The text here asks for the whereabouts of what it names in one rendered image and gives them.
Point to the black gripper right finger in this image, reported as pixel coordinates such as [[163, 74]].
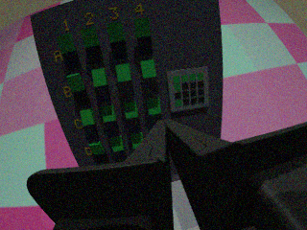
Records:
[[215, 172]]

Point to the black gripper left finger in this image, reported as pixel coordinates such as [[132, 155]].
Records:
[[139, 185]]

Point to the dark grey switch panel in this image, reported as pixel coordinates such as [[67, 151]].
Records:
[[115, 67]]

